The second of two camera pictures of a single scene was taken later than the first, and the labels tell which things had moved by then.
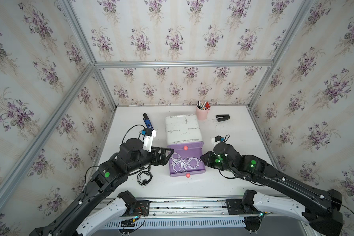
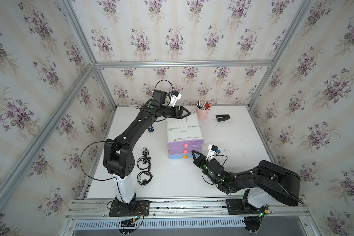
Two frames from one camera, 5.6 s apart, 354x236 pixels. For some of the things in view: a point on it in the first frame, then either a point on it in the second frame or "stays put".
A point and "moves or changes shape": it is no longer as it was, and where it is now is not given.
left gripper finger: [164, 159] → [179, 112]
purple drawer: [186, 162] moves or changes shape
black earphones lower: [143, 177] stays put
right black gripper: [208, 156] → [200, 160]
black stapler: [225, 117] stays put
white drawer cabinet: [179, 128] stays put
